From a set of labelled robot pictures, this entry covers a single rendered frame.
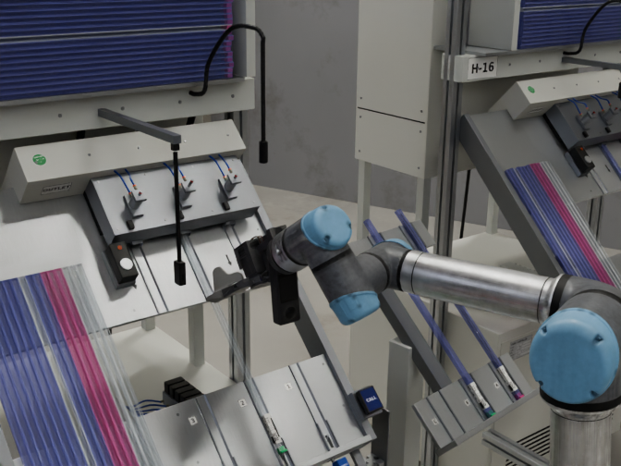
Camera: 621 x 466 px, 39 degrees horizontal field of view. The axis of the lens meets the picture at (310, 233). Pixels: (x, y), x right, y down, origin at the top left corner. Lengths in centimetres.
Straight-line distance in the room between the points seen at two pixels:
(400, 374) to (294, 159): 415
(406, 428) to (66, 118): 101
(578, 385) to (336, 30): 467
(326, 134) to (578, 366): 475
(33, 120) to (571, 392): 109
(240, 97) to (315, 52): 388
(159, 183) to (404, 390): 71
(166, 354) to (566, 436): 133
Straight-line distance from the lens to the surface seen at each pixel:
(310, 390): 180
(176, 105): 189
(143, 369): 233
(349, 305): 142
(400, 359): 199
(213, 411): 170
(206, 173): 188
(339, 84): 578
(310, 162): 599
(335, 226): 141
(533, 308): 142
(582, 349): 124
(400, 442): 209
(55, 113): 178
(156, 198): 180
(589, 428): 132
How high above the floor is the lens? 168
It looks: 19 degrees down
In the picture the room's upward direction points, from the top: 1 degrees clockwise
